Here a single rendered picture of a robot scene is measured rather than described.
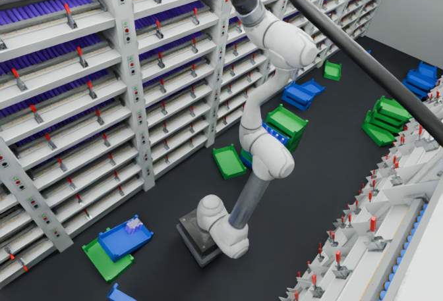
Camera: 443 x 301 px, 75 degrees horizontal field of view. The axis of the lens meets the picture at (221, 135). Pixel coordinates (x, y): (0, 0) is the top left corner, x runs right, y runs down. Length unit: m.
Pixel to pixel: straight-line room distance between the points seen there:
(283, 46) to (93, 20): 0.85
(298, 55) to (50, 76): 1.04
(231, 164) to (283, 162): 1.38
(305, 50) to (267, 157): 0.54
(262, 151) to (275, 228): 1.17
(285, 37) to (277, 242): 1.70
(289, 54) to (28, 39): 0.97
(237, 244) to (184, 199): 0.87
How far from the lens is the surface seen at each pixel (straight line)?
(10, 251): 2.09
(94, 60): 1.52
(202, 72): 2.07
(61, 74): 1.47
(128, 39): 1.53
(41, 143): 1.70
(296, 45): 0.94
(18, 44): 1.35
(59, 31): 1.39
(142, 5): 1.56
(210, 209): 1.71
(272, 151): 1.29
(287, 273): 2.28
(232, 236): 1.63
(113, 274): 2.22
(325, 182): 2.77
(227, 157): 2.66
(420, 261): 0.47
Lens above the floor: 2.08
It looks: 47 degrees down
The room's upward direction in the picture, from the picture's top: 8 degrees clockwise
